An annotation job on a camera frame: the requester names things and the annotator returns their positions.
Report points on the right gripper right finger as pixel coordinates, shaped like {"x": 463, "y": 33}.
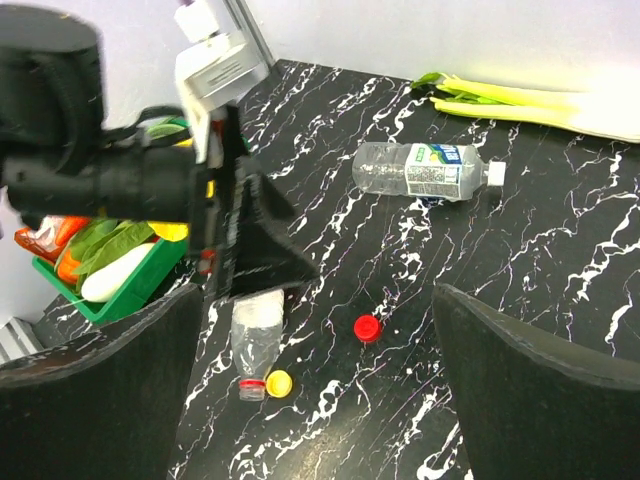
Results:
{"x": 530, "y": 404}

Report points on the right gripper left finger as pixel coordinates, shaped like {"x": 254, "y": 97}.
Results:
{"x": 105, "y": 405}

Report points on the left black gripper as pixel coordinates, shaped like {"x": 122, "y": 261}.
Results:
{"x": 154, "y": 180}

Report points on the red cap water bottle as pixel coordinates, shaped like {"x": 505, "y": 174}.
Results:
{"x": 256, "y": 332}

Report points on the red bottle cap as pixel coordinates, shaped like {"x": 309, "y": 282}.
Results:
{"x": 367, "y": 328}

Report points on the yellow bottle cap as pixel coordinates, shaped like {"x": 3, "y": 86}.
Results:
{"x": 279, "y": 384}

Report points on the clear bottle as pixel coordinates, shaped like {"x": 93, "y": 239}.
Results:
{"x": 440, "y": 171}

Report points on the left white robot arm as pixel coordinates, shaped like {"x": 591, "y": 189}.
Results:
{"x": 51, "y": 95}

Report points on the yellow toy cabbage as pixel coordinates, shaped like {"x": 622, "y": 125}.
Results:
{"x": 172, "y": 232}

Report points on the green plastic basket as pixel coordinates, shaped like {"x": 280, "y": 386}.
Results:
{"x": 133, "y": 295}

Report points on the orange toy carrot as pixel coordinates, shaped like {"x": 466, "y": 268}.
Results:
{"x": 66, "y": 268}

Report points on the green toy leafy vegetable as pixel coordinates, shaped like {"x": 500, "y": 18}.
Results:
{"x": 103, "y": 241}

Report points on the colourful snack packet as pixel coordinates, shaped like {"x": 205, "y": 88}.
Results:
{"x": 52, "y": 237}

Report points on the green leek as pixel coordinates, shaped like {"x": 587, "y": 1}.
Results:
{"x": 595, "y": 114}

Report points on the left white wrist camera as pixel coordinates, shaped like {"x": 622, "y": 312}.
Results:
{"x": 214, "y": 71}

